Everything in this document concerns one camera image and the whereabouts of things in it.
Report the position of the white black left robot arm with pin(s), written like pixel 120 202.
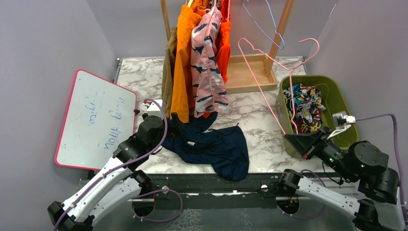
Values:
pixel 118 181

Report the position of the wooden clothes rack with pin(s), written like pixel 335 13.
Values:
pixel 240 79

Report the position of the olive green plastic basket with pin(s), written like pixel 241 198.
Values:
pixel 332 99

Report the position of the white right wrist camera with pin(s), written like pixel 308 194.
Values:
pixel 342 122

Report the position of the red orange shorts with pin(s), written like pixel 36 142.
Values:
pixel 223 40

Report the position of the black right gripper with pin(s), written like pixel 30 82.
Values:
pixel 302 142

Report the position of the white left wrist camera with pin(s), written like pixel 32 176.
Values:
pixel 153 109

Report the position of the pink framed whiteboard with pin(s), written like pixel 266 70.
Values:
pixel 100 114

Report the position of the navy blue shorts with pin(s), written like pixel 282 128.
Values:
pixel 224 149

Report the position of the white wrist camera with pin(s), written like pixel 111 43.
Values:
pixel 342 122
pixel 153 109

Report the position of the pink wire hanger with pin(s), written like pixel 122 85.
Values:
pixel 291 70

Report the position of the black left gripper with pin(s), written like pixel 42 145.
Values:
pixel 172 131

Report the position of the pink shark print shorts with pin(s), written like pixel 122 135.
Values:
pixel 208 86

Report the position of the tan brown shorts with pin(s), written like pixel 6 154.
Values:
pixel 168 69

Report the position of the colourful comic print shorts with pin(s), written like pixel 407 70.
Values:
pixel 305 107

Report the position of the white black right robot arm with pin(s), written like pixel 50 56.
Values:
pixel 363 162

